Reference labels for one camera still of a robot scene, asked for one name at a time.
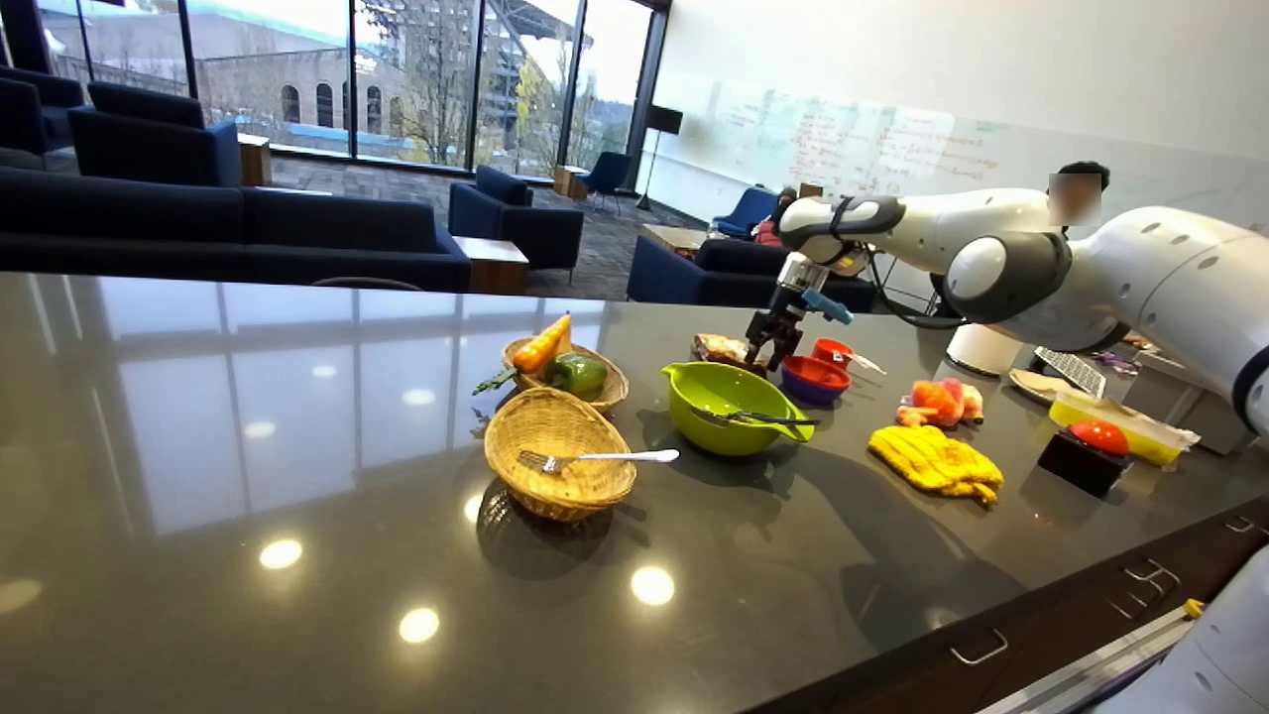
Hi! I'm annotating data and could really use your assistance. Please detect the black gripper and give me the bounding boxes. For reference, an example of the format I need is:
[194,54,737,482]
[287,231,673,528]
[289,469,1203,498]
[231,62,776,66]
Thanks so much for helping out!
[743,279,813,378]

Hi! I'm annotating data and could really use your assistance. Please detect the red bowl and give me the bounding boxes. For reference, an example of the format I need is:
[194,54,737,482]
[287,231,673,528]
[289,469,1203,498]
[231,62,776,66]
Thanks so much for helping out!
[776,347,854,408]

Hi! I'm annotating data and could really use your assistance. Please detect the green plastic bowl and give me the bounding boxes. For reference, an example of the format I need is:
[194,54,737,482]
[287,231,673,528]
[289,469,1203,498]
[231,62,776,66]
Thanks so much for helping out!
[658,357,821,458]

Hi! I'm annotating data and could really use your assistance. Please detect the green plastic utensil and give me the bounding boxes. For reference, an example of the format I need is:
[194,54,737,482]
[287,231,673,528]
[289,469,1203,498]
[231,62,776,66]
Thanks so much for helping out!
[708,400,821,445]

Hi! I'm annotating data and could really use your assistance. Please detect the dark blue low sofa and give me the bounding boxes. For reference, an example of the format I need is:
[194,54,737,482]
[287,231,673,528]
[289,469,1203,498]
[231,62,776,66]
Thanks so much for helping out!
[621,231,885,317]

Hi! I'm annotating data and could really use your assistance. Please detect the bright blue chair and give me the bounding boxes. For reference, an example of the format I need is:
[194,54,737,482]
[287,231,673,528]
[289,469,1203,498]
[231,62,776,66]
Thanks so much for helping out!
[708,182,785,243]

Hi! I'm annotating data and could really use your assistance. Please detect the low wooden coffee table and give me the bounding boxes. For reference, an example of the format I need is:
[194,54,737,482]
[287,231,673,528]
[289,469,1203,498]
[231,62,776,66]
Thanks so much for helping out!
[638,218,728,259]

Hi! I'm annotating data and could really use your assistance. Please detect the small wicker basket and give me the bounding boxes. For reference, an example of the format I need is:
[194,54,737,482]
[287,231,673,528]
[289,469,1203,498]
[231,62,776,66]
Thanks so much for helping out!
[501,331,634,412]

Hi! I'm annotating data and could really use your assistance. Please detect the pink orange plush toy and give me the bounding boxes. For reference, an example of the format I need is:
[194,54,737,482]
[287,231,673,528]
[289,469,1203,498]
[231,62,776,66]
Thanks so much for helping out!
[893,378,990,431]

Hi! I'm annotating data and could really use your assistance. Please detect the green toy fruit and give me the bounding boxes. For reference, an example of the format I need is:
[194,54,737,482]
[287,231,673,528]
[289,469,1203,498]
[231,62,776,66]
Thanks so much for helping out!
[547,346,612,400]

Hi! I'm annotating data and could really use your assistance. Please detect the metal spoon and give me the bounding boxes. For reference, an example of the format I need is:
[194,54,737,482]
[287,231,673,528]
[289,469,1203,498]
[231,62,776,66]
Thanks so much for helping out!
[514,440,685,481]

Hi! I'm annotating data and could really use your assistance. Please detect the yellow knitted cloth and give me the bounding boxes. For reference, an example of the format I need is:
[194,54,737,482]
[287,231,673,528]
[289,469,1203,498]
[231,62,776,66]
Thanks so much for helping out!
[866,420,1007,510]

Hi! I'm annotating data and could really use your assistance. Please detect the white paper towel roll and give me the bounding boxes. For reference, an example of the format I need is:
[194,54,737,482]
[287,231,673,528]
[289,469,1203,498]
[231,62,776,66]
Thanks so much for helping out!
[944,320,1039,379]

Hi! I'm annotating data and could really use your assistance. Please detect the orange toy carrot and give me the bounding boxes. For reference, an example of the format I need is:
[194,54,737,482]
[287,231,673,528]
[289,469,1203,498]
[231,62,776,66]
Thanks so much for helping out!
[506,309,579,379]

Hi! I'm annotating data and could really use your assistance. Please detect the large wicker basket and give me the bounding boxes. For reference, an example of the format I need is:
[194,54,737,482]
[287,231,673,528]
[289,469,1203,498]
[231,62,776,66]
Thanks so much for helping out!
[481,379,642,522]

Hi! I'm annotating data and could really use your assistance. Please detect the small dark blue chair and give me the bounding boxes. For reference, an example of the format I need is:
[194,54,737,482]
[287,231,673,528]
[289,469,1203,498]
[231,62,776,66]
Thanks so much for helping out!
[584,146,638,199]

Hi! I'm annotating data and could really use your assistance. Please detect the black speaker on stand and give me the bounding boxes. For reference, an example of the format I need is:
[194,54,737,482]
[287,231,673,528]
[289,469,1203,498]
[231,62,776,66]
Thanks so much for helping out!
[638,103,691,206]

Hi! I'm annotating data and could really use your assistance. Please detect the wooden box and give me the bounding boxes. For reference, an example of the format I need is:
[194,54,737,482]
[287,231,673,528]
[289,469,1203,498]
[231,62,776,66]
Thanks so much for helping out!
[552,157,595,201]
[232,125,277,186]

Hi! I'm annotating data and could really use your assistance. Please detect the white plate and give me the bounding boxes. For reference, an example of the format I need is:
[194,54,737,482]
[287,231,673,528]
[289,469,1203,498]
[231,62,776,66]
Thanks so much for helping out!
[1007,366,1082,404]

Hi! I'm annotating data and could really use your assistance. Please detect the dark blue armchair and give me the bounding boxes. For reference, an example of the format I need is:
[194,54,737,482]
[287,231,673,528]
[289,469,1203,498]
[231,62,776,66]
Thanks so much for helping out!
[443,162,592,275]

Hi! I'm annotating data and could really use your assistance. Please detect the white top side table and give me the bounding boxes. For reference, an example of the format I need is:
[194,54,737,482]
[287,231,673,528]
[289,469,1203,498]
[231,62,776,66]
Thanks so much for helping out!
[453,231,535,293]

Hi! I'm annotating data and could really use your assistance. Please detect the black block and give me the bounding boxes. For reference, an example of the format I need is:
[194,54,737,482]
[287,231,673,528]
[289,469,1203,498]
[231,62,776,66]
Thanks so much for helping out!
[1035,431,1130,498]

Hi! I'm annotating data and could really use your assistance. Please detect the red toy ball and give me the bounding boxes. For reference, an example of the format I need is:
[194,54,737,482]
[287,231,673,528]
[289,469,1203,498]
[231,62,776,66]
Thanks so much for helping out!
[1067,416,1133,464]

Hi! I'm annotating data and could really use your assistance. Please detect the person in black jacket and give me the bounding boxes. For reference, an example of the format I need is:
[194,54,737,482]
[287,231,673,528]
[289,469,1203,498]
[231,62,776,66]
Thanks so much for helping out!
[1044,157,1115,231]

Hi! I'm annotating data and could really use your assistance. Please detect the yellow clear plastic container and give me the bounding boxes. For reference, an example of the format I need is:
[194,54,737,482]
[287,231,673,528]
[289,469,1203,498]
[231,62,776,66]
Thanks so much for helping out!
[1048,388,1207,472]

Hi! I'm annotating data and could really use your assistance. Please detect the grey plastic bin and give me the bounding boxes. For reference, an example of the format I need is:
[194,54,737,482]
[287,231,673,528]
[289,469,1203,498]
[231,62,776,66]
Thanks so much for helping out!
[1123,357,1260,458]

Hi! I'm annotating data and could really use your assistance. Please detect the white rod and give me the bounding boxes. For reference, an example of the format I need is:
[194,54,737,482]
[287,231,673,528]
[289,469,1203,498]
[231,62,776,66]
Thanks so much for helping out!
[981,596,1208,714]

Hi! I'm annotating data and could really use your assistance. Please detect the white paper sheets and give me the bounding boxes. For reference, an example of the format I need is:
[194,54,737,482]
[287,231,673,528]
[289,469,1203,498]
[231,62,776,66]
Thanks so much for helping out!
[1089,546,1269,714]

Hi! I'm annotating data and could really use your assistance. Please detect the long dark blue sofa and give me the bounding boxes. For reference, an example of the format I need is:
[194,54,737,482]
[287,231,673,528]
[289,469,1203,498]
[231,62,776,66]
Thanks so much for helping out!
[0,157,474,293]

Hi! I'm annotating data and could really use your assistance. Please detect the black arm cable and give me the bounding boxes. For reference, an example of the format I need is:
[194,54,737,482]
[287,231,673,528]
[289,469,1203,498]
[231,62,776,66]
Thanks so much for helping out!
[867,248,971,331]

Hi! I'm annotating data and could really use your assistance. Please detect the wire rack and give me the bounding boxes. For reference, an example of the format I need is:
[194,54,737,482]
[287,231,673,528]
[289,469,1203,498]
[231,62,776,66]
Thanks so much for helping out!
[1030,335,1115,400]

